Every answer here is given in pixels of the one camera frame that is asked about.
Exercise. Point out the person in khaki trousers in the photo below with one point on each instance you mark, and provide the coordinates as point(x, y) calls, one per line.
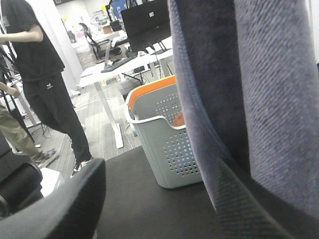
point(18, 137)

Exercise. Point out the black keyboard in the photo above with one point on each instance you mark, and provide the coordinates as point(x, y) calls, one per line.
point(116, 64)

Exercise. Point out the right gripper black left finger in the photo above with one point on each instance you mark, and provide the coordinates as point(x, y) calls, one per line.
point(70, 212)

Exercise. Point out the blue-grey microfibre towel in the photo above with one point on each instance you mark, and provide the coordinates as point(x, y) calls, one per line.
point(248, 82)

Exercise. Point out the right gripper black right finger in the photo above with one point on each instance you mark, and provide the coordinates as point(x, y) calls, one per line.
point(240, 214)

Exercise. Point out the person in black clothes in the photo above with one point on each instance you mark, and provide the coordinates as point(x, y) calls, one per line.
point(41, 70)

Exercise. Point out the grey perforated plastic basket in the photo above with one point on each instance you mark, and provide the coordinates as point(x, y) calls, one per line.
point(152, 110)

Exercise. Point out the black computer monitor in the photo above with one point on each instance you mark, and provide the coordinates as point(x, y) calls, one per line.
point(146, 24)

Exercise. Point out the black office chair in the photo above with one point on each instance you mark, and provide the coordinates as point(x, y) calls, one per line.
point(99, 43)

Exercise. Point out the orange cloth in basket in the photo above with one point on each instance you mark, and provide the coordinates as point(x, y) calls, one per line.
point(178, 120)

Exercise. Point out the white office desk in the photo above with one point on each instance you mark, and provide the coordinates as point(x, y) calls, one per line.
point(157, 63)

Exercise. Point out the black table cloth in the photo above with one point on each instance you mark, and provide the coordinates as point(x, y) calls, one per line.
point(137, 207)

